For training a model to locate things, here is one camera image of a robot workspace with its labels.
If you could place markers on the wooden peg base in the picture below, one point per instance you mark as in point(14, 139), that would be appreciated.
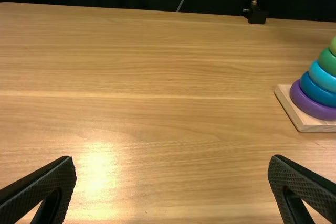
point(288, 100)

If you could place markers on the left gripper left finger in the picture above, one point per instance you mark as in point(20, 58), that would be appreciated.
point(23, 197)

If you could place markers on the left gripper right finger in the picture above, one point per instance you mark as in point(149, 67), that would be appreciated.
point(307, 184)

